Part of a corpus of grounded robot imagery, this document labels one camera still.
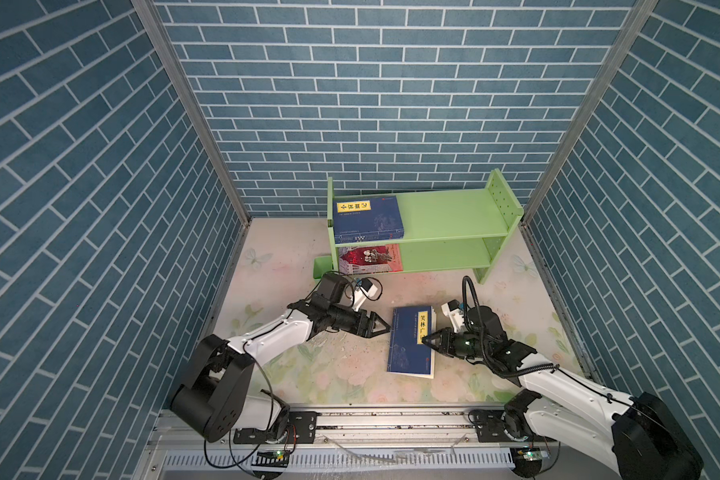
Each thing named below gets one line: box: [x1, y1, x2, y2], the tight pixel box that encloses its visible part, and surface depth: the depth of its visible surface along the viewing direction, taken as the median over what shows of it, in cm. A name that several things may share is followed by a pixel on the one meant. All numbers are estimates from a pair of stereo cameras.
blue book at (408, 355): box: [387, 305, 437, 379], surface depth 84 cm
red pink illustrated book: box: [338, 243, 404, 275], surface depth 93 cm
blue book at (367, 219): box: [333, 195, 405, 244], surface depth 81 cm
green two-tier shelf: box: [327, 169, 524, 285], surface depth 94 cm
